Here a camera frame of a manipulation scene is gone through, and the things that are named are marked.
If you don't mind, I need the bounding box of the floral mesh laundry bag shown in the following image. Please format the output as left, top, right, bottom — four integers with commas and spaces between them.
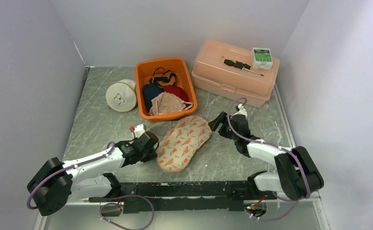
157, 115, 212, 172

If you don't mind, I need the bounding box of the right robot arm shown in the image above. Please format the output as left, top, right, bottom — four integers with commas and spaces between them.
209, 112, 324, 201

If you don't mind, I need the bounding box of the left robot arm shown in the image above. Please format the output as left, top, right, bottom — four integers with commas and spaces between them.
26, 131, 159, 216

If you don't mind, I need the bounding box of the navy blue bra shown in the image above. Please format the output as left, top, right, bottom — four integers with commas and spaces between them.
142, 84, 164, 111

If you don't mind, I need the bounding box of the red bra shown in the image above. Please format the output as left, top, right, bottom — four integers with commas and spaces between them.
164, 85, 189, 102

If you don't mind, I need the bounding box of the black orange bra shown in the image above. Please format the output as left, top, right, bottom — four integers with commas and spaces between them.
148, 67, 177, 88

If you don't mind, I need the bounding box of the pink plastic storage box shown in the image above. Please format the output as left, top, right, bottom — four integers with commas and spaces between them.
192, 39, 280, 108

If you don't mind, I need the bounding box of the black yellow screwdriver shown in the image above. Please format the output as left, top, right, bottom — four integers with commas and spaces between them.
222, 56, 264, 76

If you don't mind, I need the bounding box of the white green small box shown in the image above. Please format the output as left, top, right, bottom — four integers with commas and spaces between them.
252, 47, 273, 70

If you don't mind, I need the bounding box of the orange plastic bin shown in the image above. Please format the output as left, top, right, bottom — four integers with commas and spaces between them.
135, 57, 198, 123

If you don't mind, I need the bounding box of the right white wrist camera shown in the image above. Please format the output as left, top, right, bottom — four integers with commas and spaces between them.
233, 103, 248, 117

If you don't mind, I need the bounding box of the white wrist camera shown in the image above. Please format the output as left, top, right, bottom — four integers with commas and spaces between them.
128, 124, 147, 138
233, 103, 248, 117

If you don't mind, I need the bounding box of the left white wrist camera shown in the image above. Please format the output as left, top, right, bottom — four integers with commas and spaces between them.
128, 124, 147, 138

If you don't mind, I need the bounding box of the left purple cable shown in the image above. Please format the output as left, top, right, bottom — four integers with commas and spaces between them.
26, 141, 116, 210

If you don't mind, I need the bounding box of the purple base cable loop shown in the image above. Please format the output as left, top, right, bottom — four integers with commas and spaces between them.
99, 194, 155, 230

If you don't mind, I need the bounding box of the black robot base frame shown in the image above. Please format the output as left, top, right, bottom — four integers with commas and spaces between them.
88, 181, 275, 214

